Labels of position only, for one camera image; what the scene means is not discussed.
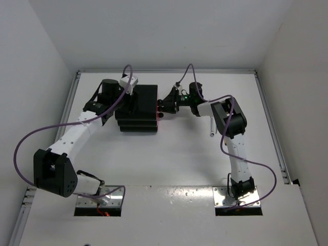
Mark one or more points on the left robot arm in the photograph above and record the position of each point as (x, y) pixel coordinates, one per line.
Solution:
(53, 169)

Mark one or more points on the pink bottom drawer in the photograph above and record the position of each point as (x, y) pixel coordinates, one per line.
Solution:
(160, 115)

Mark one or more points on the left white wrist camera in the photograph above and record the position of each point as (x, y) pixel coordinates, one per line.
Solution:
(128, 82)

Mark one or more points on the pink top drawer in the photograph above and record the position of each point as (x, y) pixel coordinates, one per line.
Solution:
(160, 102)

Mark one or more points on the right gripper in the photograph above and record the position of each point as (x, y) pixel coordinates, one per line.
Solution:
(171, 103)

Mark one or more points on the pink drawer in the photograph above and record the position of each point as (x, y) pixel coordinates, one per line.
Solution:
(159, 109)
(160, 102)
(160, 115)

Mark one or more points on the black drawer cabinet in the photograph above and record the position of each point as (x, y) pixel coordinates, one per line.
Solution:
(140, 114)

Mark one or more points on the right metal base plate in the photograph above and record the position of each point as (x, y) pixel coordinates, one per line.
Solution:
(223, 200)

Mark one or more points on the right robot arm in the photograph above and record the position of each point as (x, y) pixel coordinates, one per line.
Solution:
(229, 120)

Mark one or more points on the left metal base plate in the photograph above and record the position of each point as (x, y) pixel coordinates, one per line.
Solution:
(111, 198)

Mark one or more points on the silver ratchet wrench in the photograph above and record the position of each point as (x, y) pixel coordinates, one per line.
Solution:
(213, 128)

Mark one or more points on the metal base plate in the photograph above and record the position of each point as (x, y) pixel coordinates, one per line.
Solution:
(111, 198)
(223, 200)

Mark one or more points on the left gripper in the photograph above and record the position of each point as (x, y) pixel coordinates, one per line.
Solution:
(130, 106)

